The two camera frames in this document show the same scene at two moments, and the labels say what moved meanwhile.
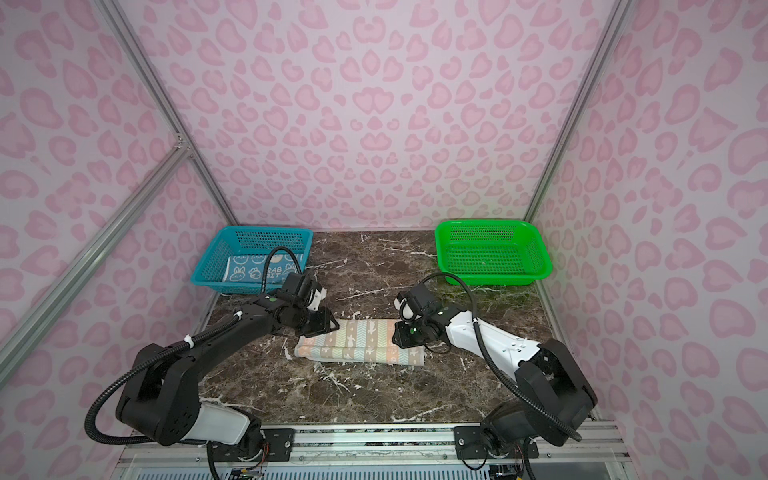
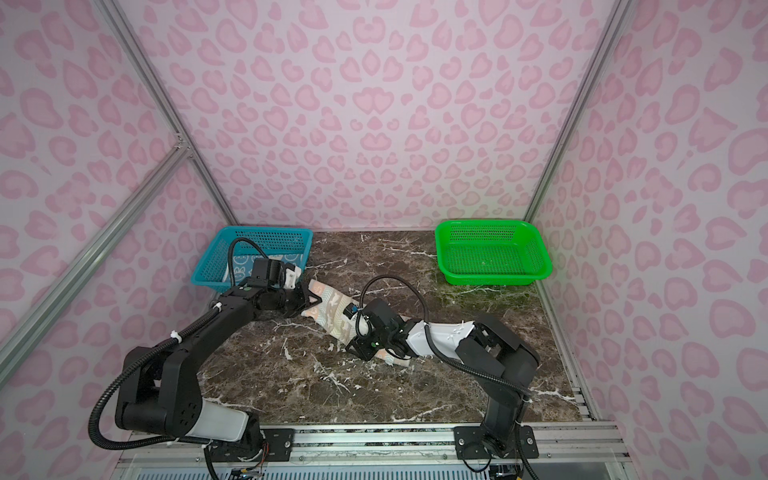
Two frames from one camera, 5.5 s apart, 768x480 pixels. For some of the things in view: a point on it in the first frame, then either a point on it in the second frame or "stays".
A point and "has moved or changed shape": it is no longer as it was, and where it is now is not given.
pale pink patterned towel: [360, 340] has moved or changed shape
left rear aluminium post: [155, 81] stays
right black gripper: [400, 337] → [359, 346]
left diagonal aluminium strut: [93, 257] stays
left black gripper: [326, 325] → [304, 300]
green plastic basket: [491, 252] stays
